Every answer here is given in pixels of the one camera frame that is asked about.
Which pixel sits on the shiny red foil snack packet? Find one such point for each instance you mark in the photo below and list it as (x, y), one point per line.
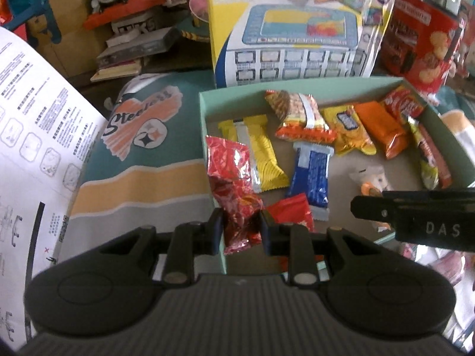
(230, 178)

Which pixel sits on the yellow biscuit packet blue label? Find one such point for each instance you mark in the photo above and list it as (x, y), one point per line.
(349, 129)

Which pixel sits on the white lettered box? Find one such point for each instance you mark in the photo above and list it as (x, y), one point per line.
(133, 26)

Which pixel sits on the teal printed blanket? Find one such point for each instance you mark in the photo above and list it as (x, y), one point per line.
(148, 178)

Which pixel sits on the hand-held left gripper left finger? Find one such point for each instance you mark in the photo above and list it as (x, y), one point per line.
(219, 228)

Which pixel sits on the blue snack packet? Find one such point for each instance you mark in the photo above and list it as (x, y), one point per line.
(310, 178)

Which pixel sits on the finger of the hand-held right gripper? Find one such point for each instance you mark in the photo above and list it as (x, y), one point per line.
(373, 207)

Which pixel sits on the plain red snack packet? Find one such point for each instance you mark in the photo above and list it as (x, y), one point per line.
(291, 211)

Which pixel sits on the pale green cardboard box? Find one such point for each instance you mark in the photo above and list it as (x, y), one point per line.
(345, 163)

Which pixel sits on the red biscuit box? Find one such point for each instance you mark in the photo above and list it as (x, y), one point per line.
(419, 37)

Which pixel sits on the blue plastic toy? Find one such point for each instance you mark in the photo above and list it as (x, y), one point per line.
(39, 15)

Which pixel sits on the brown cardboard box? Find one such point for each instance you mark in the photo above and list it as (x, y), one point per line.
(70, 18)

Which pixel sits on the orange white peanut packet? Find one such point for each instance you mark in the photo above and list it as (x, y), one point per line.
(300, 117)

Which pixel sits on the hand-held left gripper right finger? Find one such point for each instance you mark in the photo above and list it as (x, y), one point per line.
(265, 230)

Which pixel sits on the red orange snack packet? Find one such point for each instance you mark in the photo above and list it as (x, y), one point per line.
(402, 104)

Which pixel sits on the yellow white toy tablet box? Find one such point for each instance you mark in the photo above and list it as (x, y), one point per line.
(293, 37)

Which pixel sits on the pink white plastic bag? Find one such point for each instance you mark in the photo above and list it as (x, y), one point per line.
(449, 270)

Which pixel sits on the small white orange packet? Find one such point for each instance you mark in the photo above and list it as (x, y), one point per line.
(371, 180)

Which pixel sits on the long yellow red snack packet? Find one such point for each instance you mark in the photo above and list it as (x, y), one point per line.
(430, 155)

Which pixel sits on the white printed paper sheet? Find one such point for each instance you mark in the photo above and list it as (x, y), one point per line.
(33, 137)

